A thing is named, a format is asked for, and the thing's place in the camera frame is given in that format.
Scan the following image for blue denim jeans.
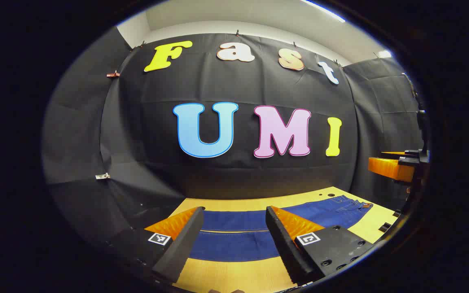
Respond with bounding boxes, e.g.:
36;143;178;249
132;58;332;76
189;195;373;262

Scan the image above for black backdrop cloth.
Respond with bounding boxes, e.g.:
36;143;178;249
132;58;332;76
41;26;426;253

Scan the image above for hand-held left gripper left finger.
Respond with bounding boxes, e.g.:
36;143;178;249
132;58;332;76
104;206;205;284

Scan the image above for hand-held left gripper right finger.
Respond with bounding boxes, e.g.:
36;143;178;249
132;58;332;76
265;206;376;285

